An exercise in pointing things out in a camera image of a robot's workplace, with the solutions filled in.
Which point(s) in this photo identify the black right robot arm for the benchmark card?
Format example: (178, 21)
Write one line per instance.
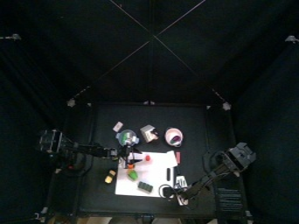
(227, 163)

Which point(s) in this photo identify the grey frame corner bracket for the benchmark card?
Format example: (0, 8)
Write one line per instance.
(71, 102)
(291, 38)
(15, 37)
(226, 106)

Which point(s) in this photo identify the red strip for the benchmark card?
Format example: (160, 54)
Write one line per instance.
(178, 157)

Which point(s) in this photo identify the grey white box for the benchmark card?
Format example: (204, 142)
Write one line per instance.
(148, 133)

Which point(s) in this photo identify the grey frame middle bracket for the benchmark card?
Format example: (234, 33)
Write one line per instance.
(148, 102)

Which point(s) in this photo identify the dark green block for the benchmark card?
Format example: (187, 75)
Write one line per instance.
(144, 186)

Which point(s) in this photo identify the black pen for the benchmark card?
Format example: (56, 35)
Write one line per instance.
(168, 174)

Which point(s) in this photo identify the small orange toy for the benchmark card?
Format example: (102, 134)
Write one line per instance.
(130, 166)

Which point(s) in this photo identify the white rectangular mat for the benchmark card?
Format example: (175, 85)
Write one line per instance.
(151, 175)

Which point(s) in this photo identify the purple toy eggplant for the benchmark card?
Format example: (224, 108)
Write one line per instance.
(175, 139)

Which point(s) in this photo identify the small pink box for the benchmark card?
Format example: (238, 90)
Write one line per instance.
(118, 126)

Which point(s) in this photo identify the green toy in bowl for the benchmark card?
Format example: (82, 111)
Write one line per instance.
(124, 138)

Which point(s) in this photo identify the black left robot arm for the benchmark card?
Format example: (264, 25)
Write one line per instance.
(87, 150)

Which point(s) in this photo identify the pink bowl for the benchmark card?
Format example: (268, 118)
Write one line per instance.
(174, 137)

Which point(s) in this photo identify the yellow toy bottle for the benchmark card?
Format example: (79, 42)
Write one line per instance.
(110, 176)

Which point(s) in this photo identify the small red toy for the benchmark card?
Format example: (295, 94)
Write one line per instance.
(147, 157)

